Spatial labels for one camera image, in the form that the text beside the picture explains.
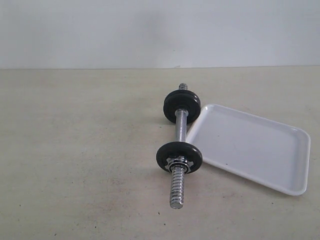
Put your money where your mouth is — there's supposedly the black weight plate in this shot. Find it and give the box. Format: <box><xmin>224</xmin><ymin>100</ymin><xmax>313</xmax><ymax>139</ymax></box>
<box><xmin>156</xmin><ymin>141</ymin><xmax>203</xmax><ymax>173</ymax></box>
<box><xmin>163</xmin><ymin>94</ymin><xmax>201</xmax><ymax>124</ymax></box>
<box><xmin>164</xmin><ymin>89</ymin><xmax>200</xmax><ymax>101</ymax></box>

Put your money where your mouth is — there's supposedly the chrome spin-lock collar nut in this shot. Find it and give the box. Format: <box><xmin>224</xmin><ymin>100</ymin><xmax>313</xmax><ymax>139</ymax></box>
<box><xmin>165</xmin><ymin>156</ymin><xmax>194</xmax><ymax>174</ymax></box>

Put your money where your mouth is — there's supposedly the chrome dumbbell bar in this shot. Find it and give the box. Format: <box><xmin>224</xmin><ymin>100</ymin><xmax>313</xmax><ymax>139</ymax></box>
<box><xmin>169</xmin><ymin>82</ymin><xmax>192</xmax><ymax>210</ymax></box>

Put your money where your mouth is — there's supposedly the white plastic tray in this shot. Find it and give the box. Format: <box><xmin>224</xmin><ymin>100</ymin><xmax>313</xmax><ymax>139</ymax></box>
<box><xmin>186</xmin><ymin>104</ymin><xmax>311</xmax><ymax>196</ymax></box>

